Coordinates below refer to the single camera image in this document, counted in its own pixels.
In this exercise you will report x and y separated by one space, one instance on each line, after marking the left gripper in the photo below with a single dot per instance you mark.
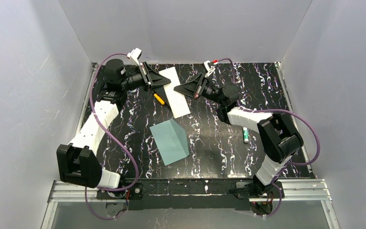
146 76

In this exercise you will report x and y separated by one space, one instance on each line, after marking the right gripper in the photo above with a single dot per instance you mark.
201 87

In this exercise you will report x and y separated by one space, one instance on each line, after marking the white letter paper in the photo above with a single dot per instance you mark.
177 101

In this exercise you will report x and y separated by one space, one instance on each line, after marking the light green envelope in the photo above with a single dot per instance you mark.
171 141

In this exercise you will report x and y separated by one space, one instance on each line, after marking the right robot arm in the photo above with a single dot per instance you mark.
280 138

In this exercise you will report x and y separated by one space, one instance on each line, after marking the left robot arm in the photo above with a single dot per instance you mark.
77 161

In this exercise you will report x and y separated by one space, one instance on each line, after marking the black box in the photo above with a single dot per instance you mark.
162 95

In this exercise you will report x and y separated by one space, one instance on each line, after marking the green white glue stick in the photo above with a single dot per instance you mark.
245 135

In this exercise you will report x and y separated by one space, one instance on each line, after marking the yellow handled utility knife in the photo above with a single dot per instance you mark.
159 99

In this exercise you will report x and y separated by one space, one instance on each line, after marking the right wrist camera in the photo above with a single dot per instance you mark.
209 67

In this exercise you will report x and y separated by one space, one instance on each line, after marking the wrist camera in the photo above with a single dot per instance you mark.
209 67
134 56

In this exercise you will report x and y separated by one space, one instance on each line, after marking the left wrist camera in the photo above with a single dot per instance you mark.
134 56

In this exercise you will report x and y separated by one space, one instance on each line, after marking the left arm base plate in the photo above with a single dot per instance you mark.
119 191

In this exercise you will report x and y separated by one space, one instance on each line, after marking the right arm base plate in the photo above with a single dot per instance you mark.
247 190

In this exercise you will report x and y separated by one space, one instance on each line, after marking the aluminium frame rail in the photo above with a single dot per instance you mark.
192 204

